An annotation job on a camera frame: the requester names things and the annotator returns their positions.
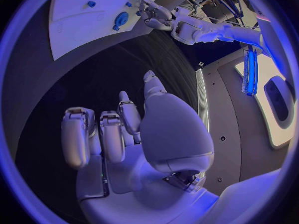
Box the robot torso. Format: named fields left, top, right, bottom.
left=195, top=46, right=299, bottom=197

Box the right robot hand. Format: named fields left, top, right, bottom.
left=60, top=70, right=220, bottom=224

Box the glowing light bar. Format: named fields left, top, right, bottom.
left=241, top=46, right=259, bottom=97

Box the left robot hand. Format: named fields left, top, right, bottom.
left=136, top=0, right=176, bottom=32

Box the white task board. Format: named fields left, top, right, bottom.
left=48, top=0, right=174, bottom=61

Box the blue gear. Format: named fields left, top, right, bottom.
left=113, top=11, right=131, bottom=26

